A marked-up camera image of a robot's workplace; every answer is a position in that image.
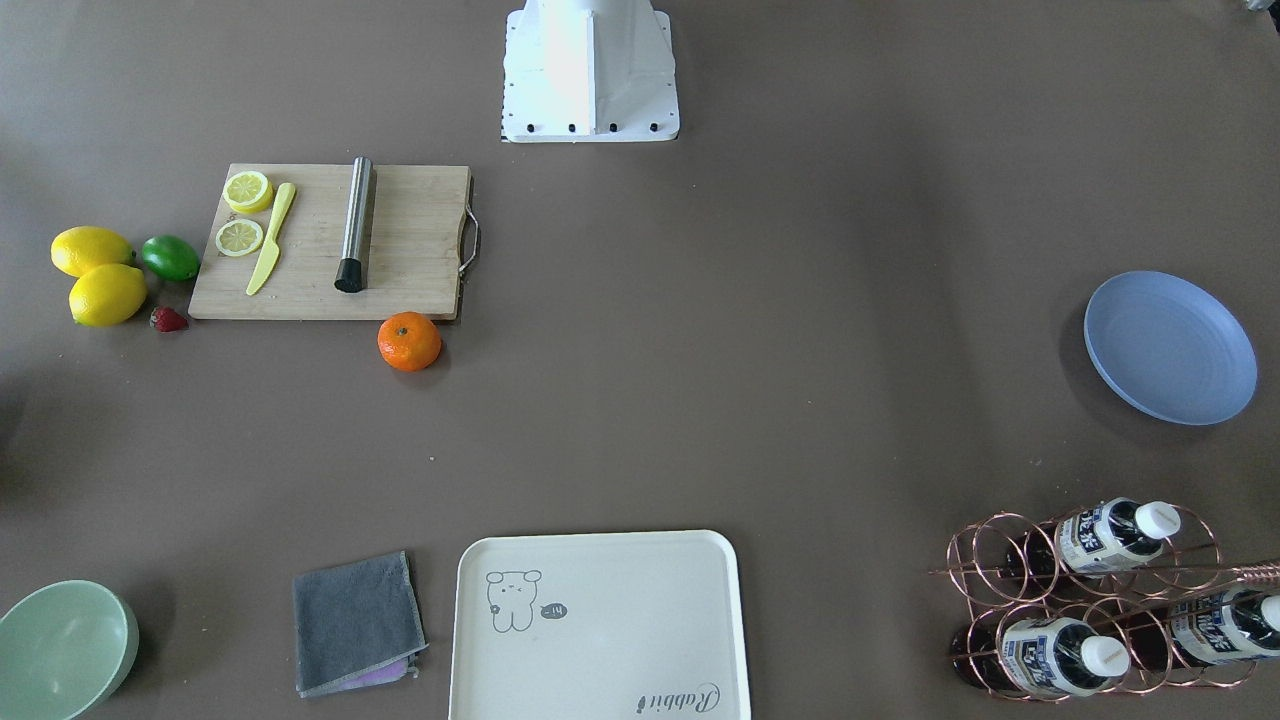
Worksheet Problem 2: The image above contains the orange mandarin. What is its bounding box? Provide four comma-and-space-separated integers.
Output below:
378, 311, 444, 372

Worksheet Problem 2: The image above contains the blue plate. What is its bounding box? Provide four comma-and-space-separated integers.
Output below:
1082, 270, 1260, 427

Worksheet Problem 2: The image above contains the cream rabbit tray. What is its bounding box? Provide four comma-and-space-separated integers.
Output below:
448, 529, 753, 719

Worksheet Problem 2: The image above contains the steel muddler black tip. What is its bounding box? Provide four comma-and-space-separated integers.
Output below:
334, 156, 376, 293

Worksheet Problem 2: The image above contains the grey folded cloth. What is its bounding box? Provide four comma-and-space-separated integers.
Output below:
291, 550, 429, 700

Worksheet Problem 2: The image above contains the bamboo cutting board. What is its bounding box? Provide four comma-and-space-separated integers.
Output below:
188, 163, 472, 322

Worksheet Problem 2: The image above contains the yellow plastic knife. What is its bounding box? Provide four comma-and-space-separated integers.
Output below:
244, 182, 297, 296

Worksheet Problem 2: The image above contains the lemon slice flat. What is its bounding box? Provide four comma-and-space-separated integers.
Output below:
214, 218, 265, 258

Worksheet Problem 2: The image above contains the lemon half thick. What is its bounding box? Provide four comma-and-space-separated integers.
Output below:
221, 170, 275, 215

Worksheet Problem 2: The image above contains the red strawberry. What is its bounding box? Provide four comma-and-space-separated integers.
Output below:
148, 306, 189, 333

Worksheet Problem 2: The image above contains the green lime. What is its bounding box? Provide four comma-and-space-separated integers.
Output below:
140, 234, 201, 282

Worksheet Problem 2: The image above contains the tea bottle upper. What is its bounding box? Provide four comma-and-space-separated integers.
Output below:
1006, 497, 1181, 583

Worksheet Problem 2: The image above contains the tea bottle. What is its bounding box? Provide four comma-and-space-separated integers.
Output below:
1121, 585, 1279, 670
1006, 497, 1181, 583
948, 618, 1132, 701

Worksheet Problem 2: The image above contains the yellow lemon lower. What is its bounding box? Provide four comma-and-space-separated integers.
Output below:
68, 263, 147, 327

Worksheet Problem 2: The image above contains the yellow lemon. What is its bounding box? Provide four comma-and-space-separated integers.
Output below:
68, 263, 147, 327
50, 225, 134, 278

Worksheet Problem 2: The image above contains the yellow lemon upper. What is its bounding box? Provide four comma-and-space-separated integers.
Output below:
50, 225, 134, 278

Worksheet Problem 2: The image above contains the green bowl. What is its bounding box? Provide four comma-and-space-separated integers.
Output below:
1, 579, 140, 719

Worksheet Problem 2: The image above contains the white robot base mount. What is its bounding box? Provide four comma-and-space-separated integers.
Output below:
500, 1, 681, 143

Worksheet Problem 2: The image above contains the copper wire bottle rack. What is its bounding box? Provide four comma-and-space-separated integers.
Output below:
943, 502, 1277, 697

